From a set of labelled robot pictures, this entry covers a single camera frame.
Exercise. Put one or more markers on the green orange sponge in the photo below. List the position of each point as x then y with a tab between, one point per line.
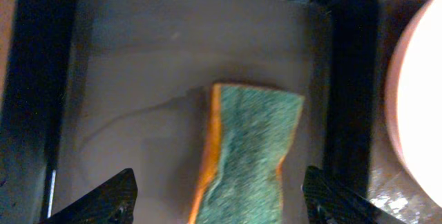
249	134

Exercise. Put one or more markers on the small black tray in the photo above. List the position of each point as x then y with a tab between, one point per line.
97	86

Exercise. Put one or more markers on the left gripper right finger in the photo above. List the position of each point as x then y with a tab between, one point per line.
330	202

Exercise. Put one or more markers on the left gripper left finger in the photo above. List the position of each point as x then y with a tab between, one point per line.
113	202

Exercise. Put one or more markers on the white plate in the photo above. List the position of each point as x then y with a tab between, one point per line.
413	99

